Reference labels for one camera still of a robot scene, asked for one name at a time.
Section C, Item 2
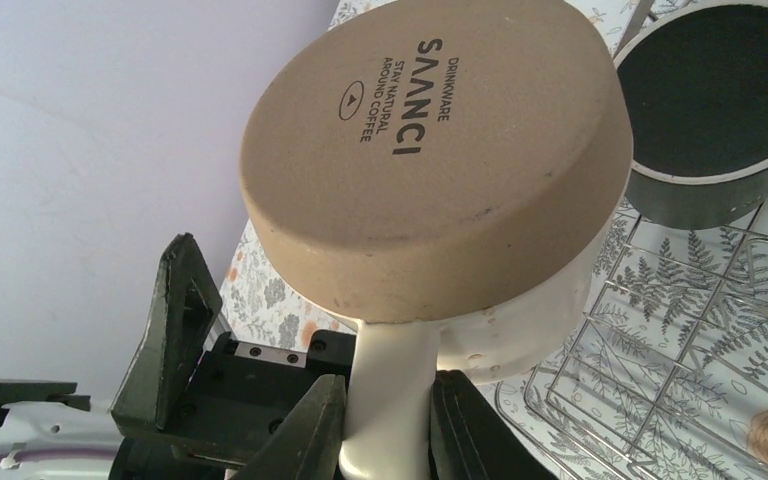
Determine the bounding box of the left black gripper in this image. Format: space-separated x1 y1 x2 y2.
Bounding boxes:
110 233 355 479

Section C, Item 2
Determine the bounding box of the metal wire dish rack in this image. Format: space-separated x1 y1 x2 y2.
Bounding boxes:
493 197 768 479

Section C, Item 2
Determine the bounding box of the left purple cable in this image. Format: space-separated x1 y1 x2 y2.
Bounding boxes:
0 445 120 474

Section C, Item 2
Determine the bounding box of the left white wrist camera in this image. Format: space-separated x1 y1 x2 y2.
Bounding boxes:
0 379 123 479

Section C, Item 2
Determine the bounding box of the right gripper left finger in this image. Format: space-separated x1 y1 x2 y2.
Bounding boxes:
232 374 347 480

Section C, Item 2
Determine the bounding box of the black matte mug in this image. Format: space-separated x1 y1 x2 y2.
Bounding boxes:
615 1 768 230

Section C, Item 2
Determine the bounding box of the beige white ceramic mug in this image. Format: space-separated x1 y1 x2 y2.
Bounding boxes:
240 1 632 479

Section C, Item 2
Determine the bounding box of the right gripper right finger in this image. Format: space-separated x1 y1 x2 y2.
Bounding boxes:
429 370 556 480

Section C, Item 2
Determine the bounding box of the floral patterned table mat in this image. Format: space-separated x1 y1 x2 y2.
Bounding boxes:
225 1 768 479

